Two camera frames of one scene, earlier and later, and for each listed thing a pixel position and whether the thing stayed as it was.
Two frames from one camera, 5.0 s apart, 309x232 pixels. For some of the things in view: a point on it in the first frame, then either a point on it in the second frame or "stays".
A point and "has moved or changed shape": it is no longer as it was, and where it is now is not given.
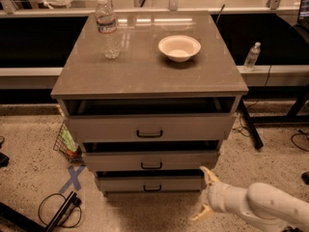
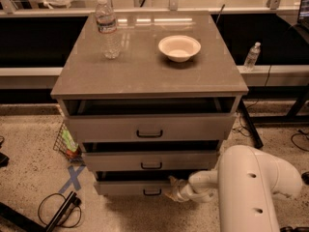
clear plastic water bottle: (107, 27) stays
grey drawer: (153, 181) has moved or changed shape
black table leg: (251, 125) stays
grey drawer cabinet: (147, 125) stays
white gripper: (219, 196) to (183, 190)
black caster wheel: (305, 177) stays
